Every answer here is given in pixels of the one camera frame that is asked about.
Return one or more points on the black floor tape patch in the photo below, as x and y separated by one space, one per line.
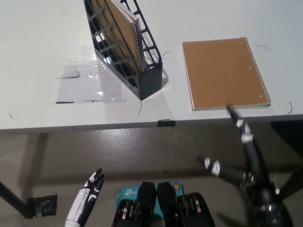
45 203

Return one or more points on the black table leg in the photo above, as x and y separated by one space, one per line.
293 180
11 198

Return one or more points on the black table edge clip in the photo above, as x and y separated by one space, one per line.
166 123

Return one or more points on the teal tp-link box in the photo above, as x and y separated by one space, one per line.
125 192

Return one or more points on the brown spiral notebook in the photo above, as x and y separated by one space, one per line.
220 73
123 35

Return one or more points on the black lattice book holder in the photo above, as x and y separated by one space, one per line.
151 82

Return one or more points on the clear plastic sheet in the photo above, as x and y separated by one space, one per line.
78 91

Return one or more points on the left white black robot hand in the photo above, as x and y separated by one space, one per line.
81 203

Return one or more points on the grey tape patch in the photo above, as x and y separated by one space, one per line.
70 71

